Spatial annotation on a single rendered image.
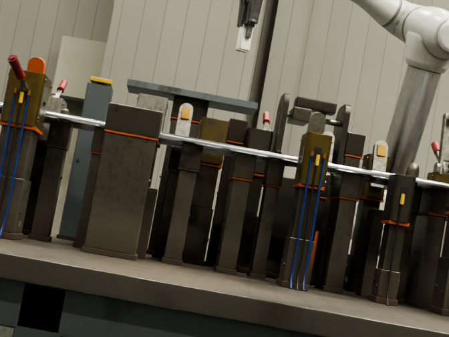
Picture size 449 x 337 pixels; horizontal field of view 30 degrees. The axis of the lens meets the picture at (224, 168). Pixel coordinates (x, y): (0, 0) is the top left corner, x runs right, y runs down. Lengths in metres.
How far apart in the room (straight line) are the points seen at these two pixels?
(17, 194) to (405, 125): 1.21
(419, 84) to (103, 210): 1.09
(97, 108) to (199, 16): 5.53
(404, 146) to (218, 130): 0.64
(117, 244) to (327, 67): 6.99
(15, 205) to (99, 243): 0.20
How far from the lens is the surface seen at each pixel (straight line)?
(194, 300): 1.33
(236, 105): 2.34
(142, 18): 7.90
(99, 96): 2.37
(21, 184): 1.83
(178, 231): 1.99
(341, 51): 8.75
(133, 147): 1.84
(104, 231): 1.84
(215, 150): 2.15
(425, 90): 2.53
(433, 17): 2.49
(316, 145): 1.86
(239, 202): 1.99
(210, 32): 7.81
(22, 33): 9.07
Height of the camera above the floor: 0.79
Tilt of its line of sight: 4 degrees up
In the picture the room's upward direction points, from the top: 10 degrees clockwise
